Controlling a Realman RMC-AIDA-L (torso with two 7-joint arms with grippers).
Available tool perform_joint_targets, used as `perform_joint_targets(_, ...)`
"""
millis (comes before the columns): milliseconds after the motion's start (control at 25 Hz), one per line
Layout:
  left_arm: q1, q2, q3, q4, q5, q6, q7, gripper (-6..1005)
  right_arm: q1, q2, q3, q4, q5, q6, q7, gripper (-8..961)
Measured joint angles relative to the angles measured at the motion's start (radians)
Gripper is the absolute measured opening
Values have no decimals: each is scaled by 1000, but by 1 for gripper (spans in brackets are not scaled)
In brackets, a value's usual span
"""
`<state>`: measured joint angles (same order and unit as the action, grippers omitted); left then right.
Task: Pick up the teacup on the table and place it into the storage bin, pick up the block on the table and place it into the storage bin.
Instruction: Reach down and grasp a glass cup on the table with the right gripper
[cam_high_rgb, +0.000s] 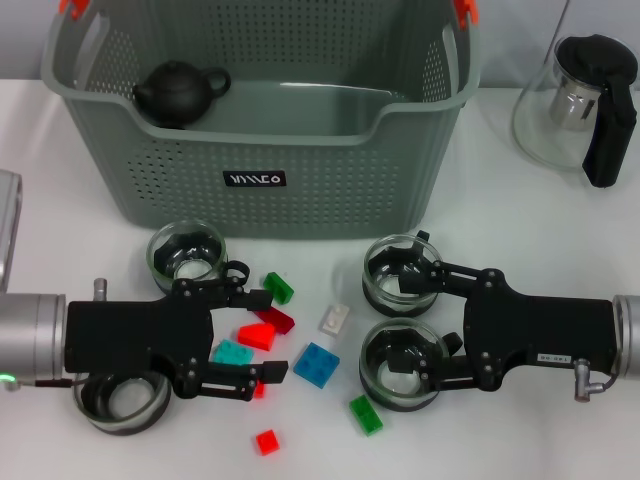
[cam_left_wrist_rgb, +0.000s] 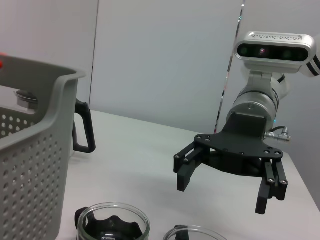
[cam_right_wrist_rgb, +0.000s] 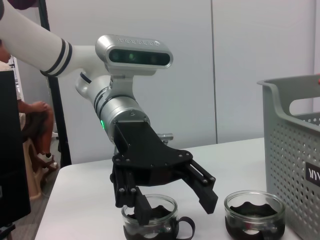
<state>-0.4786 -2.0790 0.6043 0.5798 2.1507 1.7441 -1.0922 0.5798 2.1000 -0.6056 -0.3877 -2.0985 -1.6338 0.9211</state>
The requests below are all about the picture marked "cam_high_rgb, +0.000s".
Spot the green toy brick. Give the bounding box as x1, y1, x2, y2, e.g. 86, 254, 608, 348
348, 394, 385, 438
263, 271, 295, 305

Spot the glass pitcher with black handle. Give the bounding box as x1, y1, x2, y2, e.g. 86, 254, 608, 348
510, 33, 639, 189

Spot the white toy brick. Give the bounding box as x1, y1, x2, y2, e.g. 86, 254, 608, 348
318, 303, 350, 339

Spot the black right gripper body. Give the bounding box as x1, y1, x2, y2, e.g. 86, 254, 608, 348
463, 269, 616, 392

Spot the blue toy brick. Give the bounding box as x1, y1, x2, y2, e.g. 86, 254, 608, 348
292, 341, 341, 390

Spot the left wrist cable with plug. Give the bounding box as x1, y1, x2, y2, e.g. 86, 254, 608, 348
0, 374, 101, 395

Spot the black clay teapot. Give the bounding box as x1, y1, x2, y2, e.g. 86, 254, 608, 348
132, 60, 233, 130

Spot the right wrist cable with plug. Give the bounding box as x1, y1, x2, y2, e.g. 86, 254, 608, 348
572, 357, 619, 404

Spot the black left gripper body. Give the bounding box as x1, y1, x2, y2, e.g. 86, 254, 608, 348
64, 293, 216, 386

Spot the teal toy brick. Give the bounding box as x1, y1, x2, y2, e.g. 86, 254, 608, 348
212, 338, 255, 366

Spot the glass teacup with black base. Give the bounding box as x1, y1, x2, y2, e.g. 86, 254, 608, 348
358, 317, 464, 414
73, 372, 172, 438
362, 229, 446, 319
145, 219, 251, 296

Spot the wrist cable with plug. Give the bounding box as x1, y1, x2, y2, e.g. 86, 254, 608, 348
0, 374, 101, 395
572, 357, 619, 404

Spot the large bright red toy brick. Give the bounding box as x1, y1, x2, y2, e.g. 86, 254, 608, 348
236, 322, 277, 351

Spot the grey-green perforated storage bin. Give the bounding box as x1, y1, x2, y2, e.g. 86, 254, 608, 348
40, 0, 484, 240

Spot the dark red toy brick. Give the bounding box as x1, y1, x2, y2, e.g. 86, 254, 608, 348
254, 305, 296, 336

